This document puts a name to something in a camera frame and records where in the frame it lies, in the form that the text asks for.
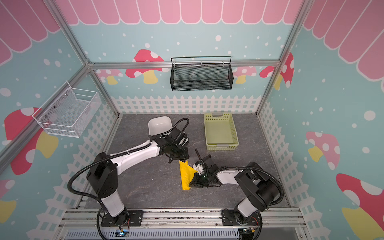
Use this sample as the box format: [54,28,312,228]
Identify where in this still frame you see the yellow paper napkin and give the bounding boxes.
[179,161,198,191]

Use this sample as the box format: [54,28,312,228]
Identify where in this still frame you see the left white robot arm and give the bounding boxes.
[87,128,189,218]

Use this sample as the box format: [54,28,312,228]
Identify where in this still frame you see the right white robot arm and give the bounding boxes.
[188,155,284,225]

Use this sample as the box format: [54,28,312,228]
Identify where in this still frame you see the white plastic tub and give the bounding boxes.
[148,116,173,136]

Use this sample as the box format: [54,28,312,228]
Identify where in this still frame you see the green perforated plastic basket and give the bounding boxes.
[204,112,239,151]

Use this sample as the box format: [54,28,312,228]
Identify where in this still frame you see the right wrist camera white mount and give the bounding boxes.
[193,161,208,176]

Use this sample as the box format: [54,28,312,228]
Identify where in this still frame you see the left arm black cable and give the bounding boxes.
[67,117,190,240]

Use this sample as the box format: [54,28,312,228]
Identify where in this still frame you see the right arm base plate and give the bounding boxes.
[221,209,263,226]

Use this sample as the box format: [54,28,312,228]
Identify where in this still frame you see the black mesh wall basket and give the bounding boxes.
[170,56,234,91]

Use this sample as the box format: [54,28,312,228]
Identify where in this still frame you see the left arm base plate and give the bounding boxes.
[101,210,144,227]

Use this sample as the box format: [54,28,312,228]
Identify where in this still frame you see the white wire wall basket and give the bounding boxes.
[33,82,102,138]

